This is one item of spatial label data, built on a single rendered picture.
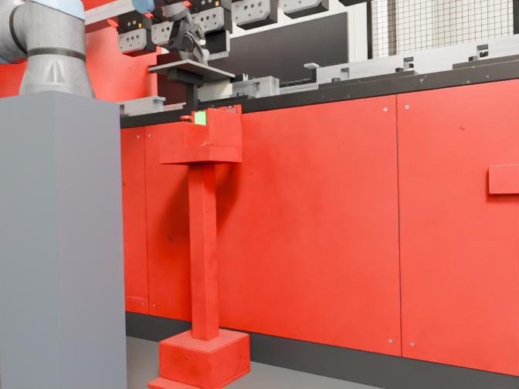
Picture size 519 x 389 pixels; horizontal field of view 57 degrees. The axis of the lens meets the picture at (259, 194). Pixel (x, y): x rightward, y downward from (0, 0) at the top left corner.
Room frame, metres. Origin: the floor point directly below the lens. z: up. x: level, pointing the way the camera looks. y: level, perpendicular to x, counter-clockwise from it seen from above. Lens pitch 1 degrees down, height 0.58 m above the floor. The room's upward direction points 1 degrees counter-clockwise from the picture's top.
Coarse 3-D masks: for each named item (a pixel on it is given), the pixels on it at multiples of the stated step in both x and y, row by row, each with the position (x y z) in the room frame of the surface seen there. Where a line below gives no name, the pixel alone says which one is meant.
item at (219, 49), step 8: (216, 32) 1.81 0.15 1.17; (224, 32) 1.80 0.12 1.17; (208, 40) 1.84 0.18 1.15; (216, 40) 1.81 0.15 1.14; (224, 40) 1.80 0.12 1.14; (208, 48) 1.84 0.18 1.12; (216, 48) 1.82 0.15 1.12; (224, 48) 1.80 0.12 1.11; (216, 56) 1.83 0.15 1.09; (224, 56) 1.81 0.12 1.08
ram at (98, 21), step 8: (80, 0) 2.19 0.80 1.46; (88, 0) 2.16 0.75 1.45; (96, 0) 2.13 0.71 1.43; (104, 0) 2.10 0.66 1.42; (112, 0) 2.07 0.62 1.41; (88, 8) 2.16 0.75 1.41; (120, 8) 2.05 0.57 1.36; (128, 8) 2.02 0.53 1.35; (96, 16) 2.13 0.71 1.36; (104, 16) 2.10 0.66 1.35; (112, 16) 2.08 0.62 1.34; (88, 24) 2.16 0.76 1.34; (96, 24) 2.16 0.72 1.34; (104, 24) 2.17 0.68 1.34; (88, 32) 2.27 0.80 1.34
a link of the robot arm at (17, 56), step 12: (0, 0) 1.05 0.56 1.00; (12, 0) 1.05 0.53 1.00; (24, 0) 1.06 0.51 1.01; (0, 12) 1.03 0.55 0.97; (0, 24) 1.02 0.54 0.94; (0, 36) 1.03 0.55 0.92; (0, 48) 1.04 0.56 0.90; (12, 48) 1.03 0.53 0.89; (0, 60) 1.08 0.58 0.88; (12, 60) 1.08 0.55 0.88; (24, 60) 1.08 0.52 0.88
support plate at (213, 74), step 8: (168, 64) 1.59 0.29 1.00; (176, 64) 1.57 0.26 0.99; (184, 64) 1.56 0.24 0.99; (192, 64) 1.57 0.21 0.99; (200, 64) 1.59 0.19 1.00; (160, 72) 1.66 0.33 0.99; (192, 72) 1.67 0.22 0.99; (200, 72) 1.67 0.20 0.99; (208, 72) 1.67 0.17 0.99; (216, 72) 1.68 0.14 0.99; (224, 72) 1.71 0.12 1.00; (208, 80) 1.80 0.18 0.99; (216, 80) 1.80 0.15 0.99
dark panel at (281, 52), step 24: (312, 24) 2.16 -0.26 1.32; (336, 24) 2.10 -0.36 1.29; (192, 48) 2.53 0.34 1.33; (240, 48) 2.37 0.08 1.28; (264, 48) 2.30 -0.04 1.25; (288, 48) 2.23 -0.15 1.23; (312, 48) 2.16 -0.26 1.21; (336, 48) 2.10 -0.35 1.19; (240, 72) 2.37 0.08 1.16; (264, 72) 2.30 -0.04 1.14; (288, 72) 2.23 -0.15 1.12; (168, 96) 2.63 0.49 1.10
